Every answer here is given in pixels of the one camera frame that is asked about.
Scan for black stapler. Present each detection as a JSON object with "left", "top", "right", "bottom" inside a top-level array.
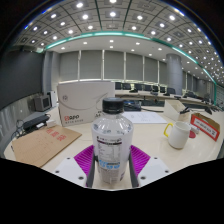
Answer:
[{"left": 179, "top": 106, "right": 191, "bottom": 115}]

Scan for black desk phone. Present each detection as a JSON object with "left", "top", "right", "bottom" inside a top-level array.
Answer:
[{"left": 123, "top": 99, "right": 143, "bottom": 112}]

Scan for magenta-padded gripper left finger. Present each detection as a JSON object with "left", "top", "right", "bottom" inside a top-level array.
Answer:
[{"left": 53, "top": 144, "right": 98, "bottom": 188}]

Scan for black desktop device with cables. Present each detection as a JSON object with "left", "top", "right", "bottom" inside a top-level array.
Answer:
[{"left": 21, "top": 114, "right": 51, "bottom": 132}]

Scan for clear plastic bottle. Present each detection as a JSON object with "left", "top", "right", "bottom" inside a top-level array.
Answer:
[{"left": 91, "top": 97, "right": 134, "bottom": 184}]

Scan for large white printed cardboard box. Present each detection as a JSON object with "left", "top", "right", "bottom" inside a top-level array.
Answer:
[{"left": 56, "top": 80, "right": 116, "bottom": 128}]

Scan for open brown box, red side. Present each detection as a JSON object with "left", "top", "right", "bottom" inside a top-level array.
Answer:
[{"left": 189, "top": 112, "right": 221, "bottom": 142}]

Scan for long curved conference desk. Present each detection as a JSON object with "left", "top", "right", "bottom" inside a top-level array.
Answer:
[{"left": 114, "top": 89, "right": 218, "bottom": 108}]

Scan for round ceiling lights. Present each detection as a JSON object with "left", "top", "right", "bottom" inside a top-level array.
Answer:
[{"left": 19, "top": 0, "right": 224, "bottom": 84}]

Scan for flat round red coaster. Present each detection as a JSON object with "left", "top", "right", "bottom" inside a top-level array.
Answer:
[{"left": 188, "top": 129, "right": 198, "bottom": 140}]

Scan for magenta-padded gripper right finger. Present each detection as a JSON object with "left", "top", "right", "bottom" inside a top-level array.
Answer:
[{"left": 128, "top": 144, "right": 174, "bottom": 188}]

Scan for white mug, yellow handle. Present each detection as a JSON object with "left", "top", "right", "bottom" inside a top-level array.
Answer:
[{"left": 163, "top": 120, "right": 192, "bottom": 150}]

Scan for flat brown cardboard sheet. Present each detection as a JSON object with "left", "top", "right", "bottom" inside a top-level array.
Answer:
[{"left": 11, "top": 124, "right": 83, "bottom": 168}]

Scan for grey boxy monitor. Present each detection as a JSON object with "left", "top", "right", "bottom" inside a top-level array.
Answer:
[{"left": 33, "top": 94, "right": 53, "bottom": 113}]

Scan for row of black office chairs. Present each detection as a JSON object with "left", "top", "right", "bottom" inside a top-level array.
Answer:
[{"left": 114, "top": 81, "right": 178, "bottom": 97}]

